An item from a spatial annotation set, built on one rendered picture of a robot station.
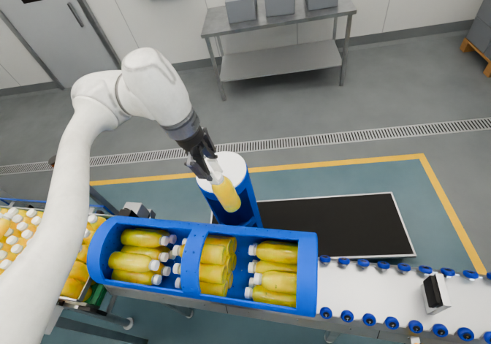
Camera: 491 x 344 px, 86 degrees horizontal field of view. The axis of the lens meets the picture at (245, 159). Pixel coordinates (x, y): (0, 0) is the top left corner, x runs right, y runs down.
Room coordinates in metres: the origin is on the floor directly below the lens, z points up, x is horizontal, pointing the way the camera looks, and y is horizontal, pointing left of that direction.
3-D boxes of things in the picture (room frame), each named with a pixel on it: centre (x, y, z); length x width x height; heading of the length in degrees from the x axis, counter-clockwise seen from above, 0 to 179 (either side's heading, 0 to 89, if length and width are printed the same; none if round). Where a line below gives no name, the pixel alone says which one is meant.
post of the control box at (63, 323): (0.42, 1.02, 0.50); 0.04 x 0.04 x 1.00; 69
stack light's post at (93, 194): (1.09, 0.95, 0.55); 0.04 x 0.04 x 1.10; 69
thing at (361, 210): (0.89, -0.29, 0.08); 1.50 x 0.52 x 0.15; 77
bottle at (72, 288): (0.50, 0.90, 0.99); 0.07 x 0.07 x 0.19
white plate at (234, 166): (0.91, 0.14, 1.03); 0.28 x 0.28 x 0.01
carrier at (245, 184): (0.91, 0.14, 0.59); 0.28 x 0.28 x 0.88
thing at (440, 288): (0.14, -0.52, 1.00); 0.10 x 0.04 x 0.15; 159
